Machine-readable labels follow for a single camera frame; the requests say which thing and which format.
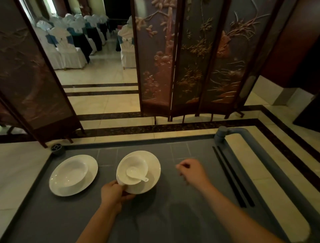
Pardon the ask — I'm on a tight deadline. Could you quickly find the person's right hand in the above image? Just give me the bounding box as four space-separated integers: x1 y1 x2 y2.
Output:
176 158 213 189

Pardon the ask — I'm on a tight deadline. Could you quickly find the person's left hand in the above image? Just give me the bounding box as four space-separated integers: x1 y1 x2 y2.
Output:
100 180 137 213

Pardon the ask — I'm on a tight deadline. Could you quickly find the white round plate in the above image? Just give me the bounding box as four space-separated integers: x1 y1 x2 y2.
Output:
116 150 161 195
49 154 99 197

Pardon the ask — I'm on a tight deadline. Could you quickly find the person's left forearm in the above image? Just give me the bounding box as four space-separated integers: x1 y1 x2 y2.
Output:
76 203 121 243

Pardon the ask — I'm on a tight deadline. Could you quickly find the person's right forearm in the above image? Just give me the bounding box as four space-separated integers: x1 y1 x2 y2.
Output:
200 181 286 243

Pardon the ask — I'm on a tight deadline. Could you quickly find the white ceramic soup spoon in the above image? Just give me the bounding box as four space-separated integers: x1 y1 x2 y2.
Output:
126 166 149 183

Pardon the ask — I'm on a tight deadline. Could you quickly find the white bowl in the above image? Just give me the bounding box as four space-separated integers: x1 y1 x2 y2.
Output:
117 155 148 186
50 159 89 188

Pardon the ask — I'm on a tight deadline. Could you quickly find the black chopstick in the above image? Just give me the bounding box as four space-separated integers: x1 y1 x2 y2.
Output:
212 146 247 208
217 146 256 208

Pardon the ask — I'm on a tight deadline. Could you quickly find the grey service cart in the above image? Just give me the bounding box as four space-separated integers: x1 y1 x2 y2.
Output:
0 126 320 243

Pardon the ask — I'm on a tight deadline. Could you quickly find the carved floral wooden folding screen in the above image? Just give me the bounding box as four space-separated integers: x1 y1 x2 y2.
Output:
130 0 285 125

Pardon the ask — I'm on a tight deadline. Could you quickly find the dark plain wooden folding screen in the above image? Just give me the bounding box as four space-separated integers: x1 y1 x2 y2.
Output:
0 0 86 149

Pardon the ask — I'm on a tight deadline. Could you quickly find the dark clothed banquet table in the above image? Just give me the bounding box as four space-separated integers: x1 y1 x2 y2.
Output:
86 25 103 52
71 32 93 63

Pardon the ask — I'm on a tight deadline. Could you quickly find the group of white covered chairs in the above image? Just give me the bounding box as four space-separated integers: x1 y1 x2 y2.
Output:
34 13 110 71

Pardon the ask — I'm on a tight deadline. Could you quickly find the dark wooden door panel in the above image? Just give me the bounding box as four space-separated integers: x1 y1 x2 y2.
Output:
260 0 320 95

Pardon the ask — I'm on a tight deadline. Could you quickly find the grey round cart post socket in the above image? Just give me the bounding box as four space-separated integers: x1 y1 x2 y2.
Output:
51 143 65 156

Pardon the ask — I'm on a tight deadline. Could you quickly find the grey cart handle tube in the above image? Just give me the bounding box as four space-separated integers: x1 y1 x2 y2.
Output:
214 126 320 243

